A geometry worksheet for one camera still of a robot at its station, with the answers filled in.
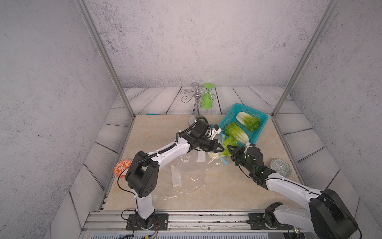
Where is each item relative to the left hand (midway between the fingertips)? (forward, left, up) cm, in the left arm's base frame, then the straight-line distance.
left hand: (226, 151), depth 78 cm
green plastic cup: (+43, +7, -1) cm, 43 cm away
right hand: (+4, -1, -1) cm, 4 cm away
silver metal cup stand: (+35, +14, +7) cm, 39 cm away
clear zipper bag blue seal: (-5, +22, -19) cm, 29 cm away
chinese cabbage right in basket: (+28, -24, -10) cm, 38 cm away
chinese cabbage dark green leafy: (+7, -3, -2) cm, 8 cm away
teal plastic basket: (+37, -12, -12) cm, 41 cm away
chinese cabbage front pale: (+21, -10, -9) cm, 25 cm away
